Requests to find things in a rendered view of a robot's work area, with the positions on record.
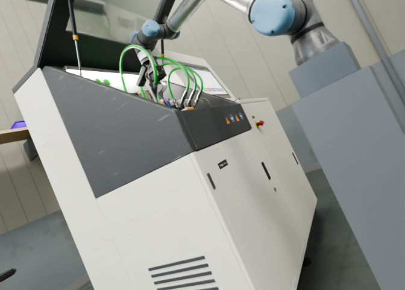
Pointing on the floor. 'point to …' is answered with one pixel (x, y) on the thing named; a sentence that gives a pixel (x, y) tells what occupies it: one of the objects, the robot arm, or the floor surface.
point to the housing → (70, 183)
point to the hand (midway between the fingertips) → (160, 96)
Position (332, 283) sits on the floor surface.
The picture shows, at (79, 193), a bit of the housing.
